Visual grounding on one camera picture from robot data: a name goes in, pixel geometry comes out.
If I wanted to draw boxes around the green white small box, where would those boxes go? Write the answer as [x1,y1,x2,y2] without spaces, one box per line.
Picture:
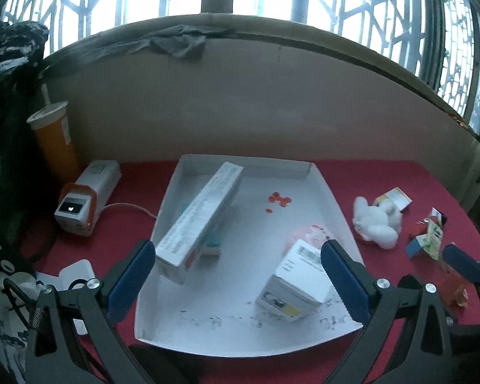
[422,219,443,261]

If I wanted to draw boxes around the strawberry plush toy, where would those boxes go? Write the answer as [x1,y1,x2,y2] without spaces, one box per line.
[408,207,447,238]

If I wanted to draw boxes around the white plush toy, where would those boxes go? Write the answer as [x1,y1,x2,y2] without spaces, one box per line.
[352,197,402,250]

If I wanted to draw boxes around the white omeprazole medicine box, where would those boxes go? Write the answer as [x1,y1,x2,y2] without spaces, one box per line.
[257,239,332,322]

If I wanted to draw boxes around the long grey white box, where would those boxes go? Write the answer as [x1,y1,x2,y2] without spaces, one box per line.
[151,162,244,284]

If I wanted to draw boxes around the yellow small packet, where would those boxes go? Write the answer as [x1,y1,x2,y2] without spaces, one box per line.
[439,262,468,308]

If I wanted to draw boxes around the yellow white medicine box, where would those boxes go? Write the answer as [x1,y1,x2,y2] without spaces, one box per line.
[374,187,412,212]

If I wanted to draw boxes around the red table cloth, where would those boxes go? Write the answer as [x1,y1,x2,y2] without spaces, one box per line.
[36,160,480,383]

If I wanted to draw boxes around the white orange device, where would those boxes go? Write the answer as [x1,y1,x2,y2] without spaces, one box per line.
[54,160,121,237]

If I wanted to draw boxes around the white cardboard tray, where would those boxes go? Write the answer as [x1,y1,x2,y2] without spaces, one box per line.
[134,157,361,358]

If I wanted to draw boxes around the teal white small box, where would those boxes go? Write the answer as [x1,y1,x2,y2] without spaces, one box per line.
[201,229,223,257]

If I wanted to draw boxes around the orange drink cup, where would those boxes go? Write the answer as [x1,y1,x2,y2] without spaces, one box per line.
[27,83,81,182]

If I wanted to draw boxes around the window security grille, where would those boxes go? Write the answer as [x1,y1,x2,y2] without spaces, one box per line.
[0,0,480,135]

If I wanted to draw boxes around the black plastic bag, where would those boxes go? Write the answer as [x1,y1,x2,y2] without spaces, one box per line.
[0,21,49,124]

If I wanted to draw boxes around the grey tape piece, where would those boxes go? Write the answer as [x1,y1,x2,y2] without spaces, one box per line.
[82,24,234,62]

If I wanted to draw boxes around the white device cable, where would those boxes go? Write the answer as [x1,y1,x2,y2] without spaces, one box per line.
[99,202,159,221]

